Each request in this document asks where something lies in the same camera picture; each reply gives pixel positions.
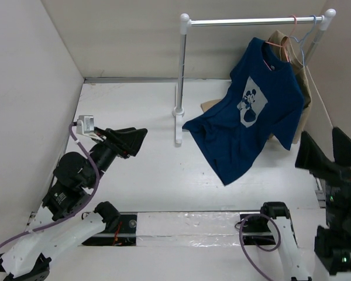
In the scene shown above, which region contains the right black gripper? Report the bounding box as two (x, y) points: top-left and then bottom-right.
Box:
(297, 124), (351, 228)

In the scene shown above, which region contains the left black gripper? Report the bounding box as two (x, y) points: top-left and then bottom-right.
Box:
(87, 126), (148, 187)

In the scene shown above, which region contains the blue t shirt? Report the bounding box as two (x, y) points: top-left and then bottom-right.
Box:
(183, 37), (304, 185)

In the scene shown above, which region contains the pink wire hanger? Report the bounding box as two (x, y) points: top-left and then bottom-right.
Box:
(265, 15), (301, 73)

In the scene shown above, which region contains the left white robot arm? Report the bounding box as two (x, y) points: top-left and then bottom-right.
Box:
(0, 122), (148, 280)

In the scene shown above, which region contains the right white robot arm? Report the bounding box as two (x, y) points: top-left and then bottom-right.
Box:
(258, 127), (351, 280)

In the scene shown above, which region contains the beige t shirt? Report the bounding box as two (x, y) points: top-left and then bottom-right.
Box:
(191, 37), (312, 150)

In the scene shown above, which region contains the white metal clothes rack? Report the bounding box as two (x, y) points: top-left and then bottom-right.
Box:
(173, 9), (336, 146)

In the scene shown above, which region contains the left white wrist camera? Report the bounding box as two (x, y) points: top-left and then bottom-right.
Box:
(76, 115), (100, 140)

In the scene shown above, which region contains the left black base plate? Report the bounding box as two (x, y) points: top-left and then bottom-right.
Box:
(82, 213), (137, 246)

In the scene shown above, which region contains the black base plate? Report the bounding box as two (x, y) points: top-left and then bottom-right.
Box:
(235, 213), (276, 246)
(82, 213), (137, 246)

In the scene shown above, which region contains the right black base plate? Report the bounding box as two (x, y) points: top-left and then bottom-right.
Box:
(235, 213), (276, 246)

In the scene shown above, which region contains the blue wire hanger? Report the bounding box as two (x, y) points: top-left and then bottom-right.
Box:
(290, 15), (317, 67)

